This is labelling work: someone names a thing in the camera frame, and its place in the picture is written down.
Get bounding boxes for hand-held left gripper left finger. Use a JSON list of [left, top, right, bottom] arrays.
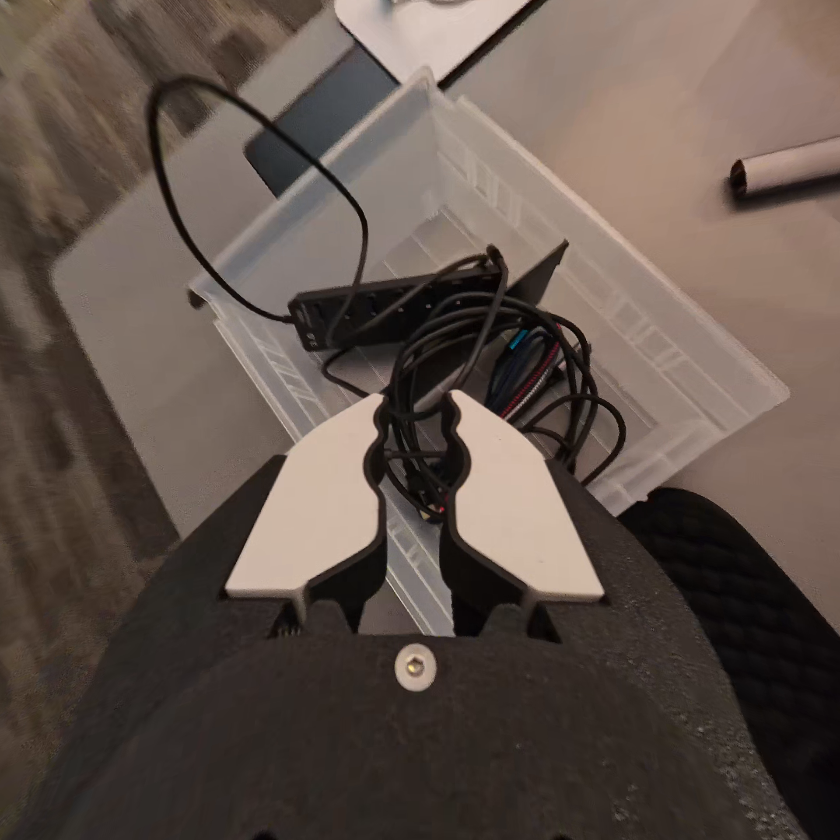
[[224, 392, 388, 614]]

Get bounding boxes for bundle of black cables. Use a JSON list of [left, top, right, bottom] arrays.
[[320, 289, 629, 526]]

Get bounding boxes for clear plastic bin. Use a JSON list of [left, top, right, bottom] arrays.
[[187, 64, 791, 641]]

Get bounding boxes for black mesh wrist rest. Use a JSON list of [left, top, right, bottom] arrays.
[[619, 487, 840, 840]]

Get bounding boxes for black divider plate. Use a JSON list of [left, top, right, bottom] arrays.
[[502, 238, 571, 312]]

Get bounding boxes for black USB cable grey plug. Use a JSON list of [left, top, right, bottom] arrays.
[[416, 371, 476, 413]]

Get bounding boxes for white rolled paper tube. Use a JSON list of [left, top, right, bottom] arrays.
[[728, 134, 840, 201]]

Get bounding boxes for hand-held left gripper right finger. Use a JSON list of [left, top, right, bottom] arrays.
[[444, 389, 606, 614]]

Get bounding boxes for braided blue red white cables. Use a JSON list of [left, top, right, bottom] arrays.
[[484, 320, 573, 422]]

